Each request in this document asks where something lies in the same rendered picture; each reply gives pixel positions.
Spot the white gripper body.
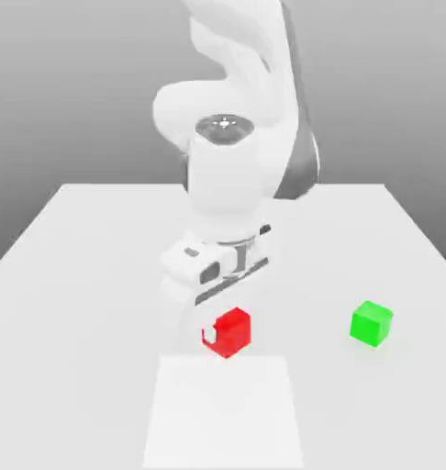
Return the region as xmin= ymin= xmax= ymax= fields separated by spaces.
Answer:
xmin=185 ymin=256 xmax=273 ymax=329

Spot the small red cube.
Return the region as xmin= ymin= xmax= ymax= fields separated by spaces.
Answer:
xmin=200 ymin=306 xmax=252 ymax=360

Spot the small green cube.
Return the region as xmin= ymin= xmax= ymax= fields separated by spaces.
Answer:
xmin=349 ymin=299 xmax=395 ymax=349

